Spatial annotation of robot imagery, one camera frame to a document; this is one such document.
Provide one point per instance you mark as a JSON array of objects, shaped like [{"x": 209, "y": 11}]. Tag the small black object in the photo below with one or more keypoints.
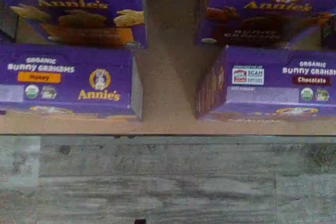
[{"x": 140, "y": 221}]

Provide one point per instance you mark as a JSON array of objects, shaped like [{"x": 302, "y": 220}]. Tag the wooden shelf board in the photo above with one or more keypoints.
[{"x": 170, "y": 77}]

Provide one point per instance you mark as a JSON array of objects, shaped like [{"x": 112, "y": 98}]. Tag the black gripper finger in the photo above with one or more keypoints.
[
  {"x": 330, "y": 35},
  {"x": 6, "y": 27}
]

